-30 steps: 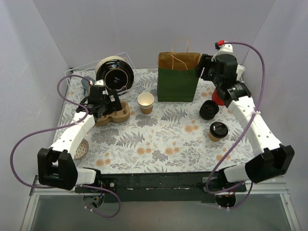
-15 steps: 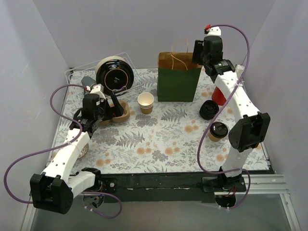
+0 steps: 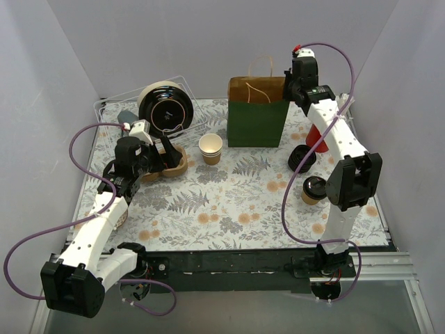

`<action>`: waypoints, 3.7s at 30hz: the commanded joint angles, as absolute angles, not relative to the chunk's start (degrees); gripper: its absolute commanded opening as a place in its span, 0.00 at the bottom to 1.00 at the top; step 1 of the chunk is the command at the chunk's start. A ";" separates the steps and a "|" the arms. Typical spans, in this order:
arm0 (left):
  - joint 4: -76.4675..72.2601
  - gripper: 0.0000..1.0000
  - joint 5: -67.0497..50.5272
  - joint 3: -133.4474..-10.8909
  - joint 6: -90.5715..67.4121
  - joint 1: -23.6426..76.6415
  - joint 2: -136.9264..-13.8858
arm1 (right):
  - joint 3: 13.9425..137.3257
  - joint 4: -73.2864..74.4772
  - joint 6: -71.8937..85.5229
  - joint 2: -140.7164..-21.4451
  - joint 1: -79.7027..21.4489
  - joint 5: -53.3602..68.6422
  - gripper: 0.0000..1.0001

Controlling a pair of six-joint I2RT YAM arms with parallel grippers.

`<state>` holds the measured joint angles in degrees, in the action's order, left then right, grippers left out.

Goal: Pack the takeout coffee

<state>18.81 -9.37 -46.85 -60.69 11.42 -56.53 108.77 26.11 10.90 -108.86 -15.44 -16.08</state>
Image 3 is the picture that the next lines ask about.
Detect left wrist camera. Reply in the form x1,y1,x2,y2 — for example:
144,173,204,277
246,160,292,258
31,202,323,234
123,120,153,145

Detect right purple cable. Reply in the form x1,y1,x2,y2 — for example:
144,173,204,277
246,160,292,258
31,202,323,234
281,42,362,302

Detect grey mug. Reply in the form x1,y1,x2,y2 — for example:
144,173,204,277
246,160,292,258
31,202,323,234
118,110,138,126

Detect cardboard cup carrier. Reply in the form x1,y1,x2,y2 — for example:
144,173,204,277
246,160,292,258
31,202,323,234
140,145,189,182

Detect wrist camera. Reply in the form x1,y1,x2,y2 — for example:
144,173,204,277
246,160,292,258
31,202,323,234
292,45,316,60
123,120,153,145

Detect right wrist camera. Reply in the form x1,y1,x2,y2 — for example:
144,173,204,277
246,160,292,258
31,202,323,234
292,45,316,60

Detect purple cable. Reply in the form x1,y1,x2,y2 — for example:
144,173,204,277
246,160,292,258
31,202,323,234
281,42,362,302
3,123,177,317

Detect floral table mat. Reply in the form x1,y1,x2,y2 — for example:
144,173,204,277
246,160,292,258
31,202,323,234
68,95,390,253

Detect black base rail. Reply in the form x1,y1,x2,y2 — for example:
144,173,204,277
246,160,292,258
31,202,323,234
107,248,359,295

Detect patterned round coaster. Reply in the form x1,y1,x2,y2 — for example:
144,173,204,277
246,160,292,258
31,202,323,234
114,210,129,230

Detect white wrapped straws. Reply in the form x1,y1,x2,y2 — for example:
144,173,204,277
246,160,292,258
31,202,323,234
336,93,355,120

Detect green paper bag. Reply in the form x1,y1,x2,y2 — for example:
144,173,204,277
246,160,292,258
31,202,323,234
227,56,289,148

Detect white wire dish rack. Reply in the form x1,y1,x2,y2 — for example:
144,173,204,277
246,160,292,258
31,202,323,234
93,76,210,157

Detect single paper cup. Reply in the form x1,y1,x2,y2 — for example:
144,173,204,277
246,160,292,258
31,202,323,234
301,176,327,205

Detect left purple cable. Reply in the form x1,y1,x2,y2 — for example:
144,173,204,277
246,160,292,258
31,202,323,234
3,123,177,317

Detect black plate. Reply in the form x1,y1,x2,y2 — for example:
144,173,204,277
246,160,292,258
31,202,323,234
137,81,194,138

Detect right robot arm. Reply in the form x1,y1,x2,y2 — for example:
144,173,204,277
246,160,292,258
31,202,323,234
283,49,382,277

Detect stack of black lids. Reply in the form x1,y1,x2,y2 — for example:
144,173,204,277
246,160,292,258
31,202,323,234
288,145,316,174

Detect stack of paper cups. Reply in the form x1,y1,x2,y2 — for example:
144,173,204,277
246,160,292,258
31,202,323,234
198,134,223,166

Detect red cup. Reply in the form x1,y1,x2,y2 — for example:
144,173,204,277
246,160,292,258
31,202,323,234
305,125,328,153

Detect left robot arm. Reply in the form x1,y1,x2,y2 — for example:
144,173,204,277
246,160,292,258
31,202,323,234
40,136,187,318

